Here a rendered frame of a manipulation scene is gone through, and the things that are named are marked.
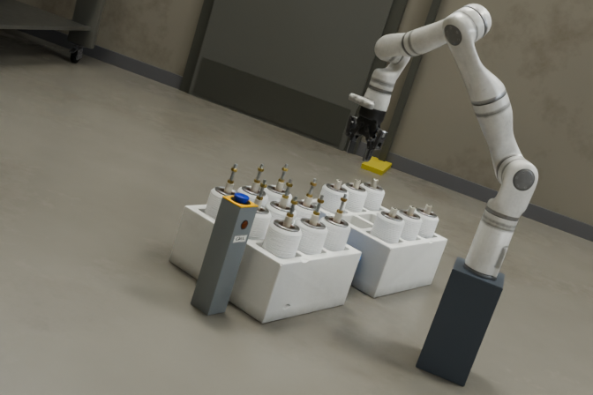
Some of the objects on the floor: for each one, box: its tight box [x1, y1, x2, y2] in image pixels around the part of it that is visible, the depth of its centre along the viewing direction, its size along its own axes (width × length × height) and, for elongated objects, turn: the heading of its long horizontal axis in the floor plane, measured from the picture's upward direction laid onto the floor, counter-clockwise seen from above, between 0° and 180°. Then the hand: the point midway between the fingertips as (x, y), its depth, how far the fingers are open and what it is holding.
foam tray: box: [169, 205, 362, 324], centre depth 251 cm, size 39×39×18 cm
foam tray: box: [302, 198, 447, 298], centre depth 295 cm, size 39×39×18 cm
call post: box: [191, 198, 258, 316], centre depth 222 cm, size 7×7×31 cm
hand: (358, 152), depth 244 cm, fingers open, 6 cm apart
